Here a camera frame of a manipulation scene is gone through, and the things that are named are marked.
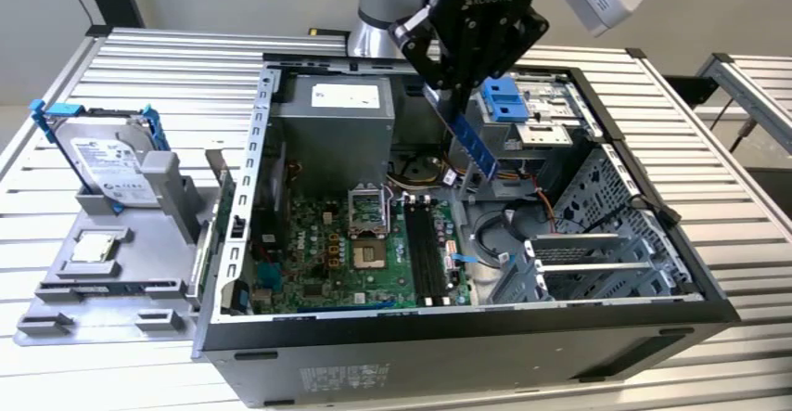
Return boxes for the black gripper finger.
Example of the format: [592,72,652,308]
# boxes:
[387,5,483,109]
[474,8,552,83]

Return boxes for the blue RAM stick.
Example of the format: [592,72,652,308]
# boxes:
[422,83,500,181]

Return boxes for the black RAM slot bank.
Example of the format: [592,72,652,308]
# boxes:
[404,195,454,309]

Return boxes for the blue drive bay latch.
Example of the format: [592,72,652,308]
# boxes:
[480,75,527,124]

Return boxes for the silver drive cage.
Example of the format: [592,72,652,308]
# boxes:
[448,74,590,199]

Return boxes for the grey power supply unit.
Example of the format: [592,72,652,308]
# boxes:
[271,74,398,199]

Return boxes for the metal socket cover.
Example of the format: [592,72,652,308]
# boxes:
[347,182,392,239]

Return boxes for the thin metal locking lever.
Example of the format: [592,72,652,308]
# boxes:
[382,184,399,238]

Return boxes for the aluminium slat side table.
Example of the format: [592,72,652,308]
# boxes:
[696,51,792,157]

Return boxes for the CPU socket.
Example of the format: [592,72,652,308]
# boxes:
[351,238,392,271]

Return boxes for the green motherboard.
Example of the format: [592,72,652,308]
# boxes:
[247,192,475,315]

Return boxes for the metal disk bay cage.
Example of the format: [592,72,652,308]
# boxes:
[488,232,688,304]

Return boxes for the hard disk in blue carrier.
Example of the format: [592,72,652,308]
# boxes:
[28,98,172,215]

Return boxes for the blue expansion slot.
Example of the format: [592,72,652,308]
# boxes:
[296,300,399,315]

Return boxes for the grey parts rack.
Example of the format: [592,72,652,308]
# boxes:
[12,150,218,347]

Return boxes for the open black PC case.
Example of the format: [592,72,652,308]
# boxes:
[188,51,743,410]

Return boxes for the silver CPU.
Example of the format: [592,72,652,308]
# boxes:
[71,233,119,263]

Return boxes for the bundled power supply wires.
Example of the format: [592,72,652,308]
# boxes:
[387,150,463,190]

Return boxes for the thin red wire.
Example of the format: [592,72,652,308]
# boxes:
[534,186,560,236]

